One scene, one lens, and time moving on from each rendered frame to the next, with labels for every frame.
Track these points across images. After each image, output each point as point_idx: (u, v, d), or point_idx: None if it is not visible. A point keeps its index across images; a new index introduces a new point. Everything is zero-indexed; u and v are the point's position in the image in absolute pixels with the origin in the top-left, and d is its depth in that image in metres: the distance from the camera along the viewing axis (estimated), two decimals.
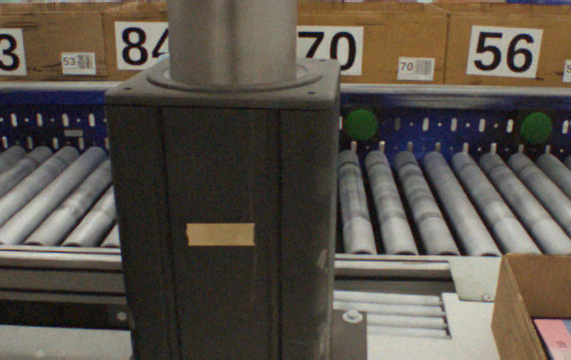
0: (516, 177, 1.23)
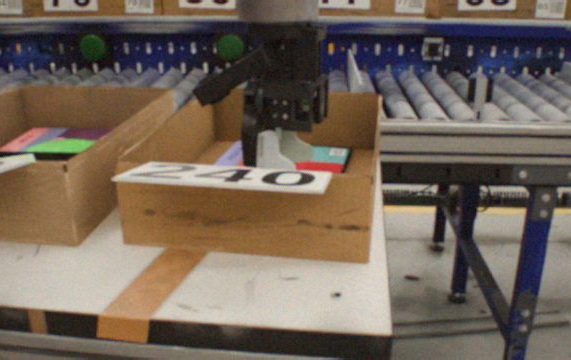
0: (193, 81, 1.56)
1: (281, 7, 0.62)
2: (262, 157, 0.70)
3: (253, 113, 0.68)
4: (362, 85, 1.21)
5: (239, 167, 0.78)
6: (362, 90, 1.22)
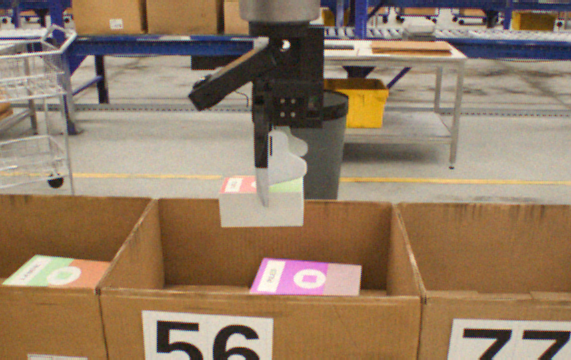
0: None
1: (294, 6, 0.63)
2: (272, 156, 0.70)
3: (263, 113, 0.68)
4: None
5: (232, 178, 0.77)
6: None
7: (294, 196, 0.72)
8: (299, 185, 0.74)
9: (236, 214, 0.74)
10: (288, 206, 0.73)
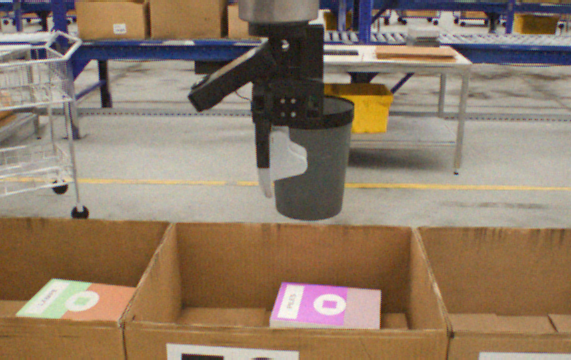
0: None
1: (294, 7, 0.63)
2: (273, 156, 0.71)
3: (263, 118, 0.68)
4: None
5: None
6: None
7: None
8: None
9: None
10: None
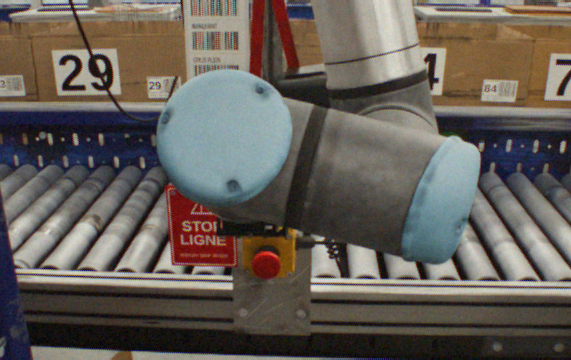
0: None
1: None
2: None
3: None
4: None
5: None
6: None
7: None
8: None
9: None
10: None
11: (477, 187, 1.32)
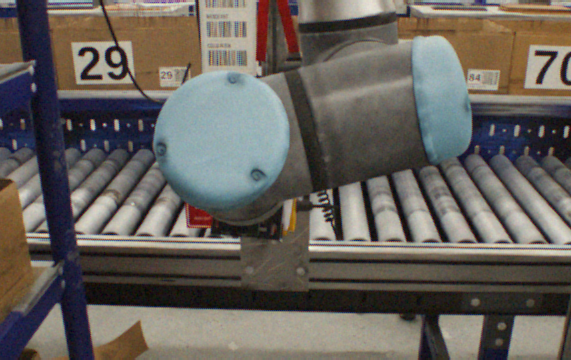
0: None
1: None
2: None
3: None
4: None
5: None
6: None
7: None
8: None
9: None
10: None
11: (462, 167, 1.44)
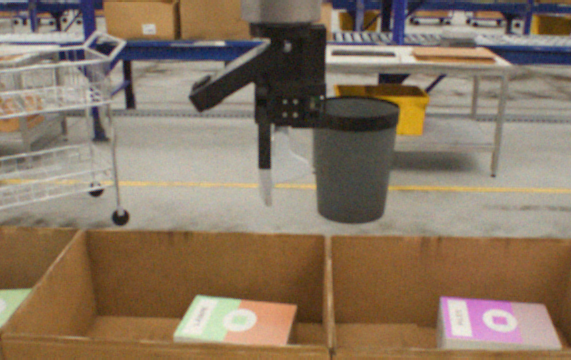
0: None
1: (299, 8, 0.63)
2: (274, 157, 0.70)
3: (266, 115, 0.68)
4: None
5: None
6: None
7: None
8: None
9: None
10: None
11: None
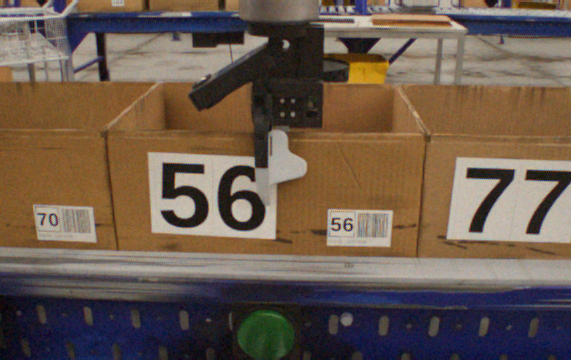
0: None
1: (294, 6, 0.63)
2: (272, 156, 0.70)
3: (262, 114, 0.68)
4: None
5: None
6: None
7: None
8: None
9: None
10: None
11: None
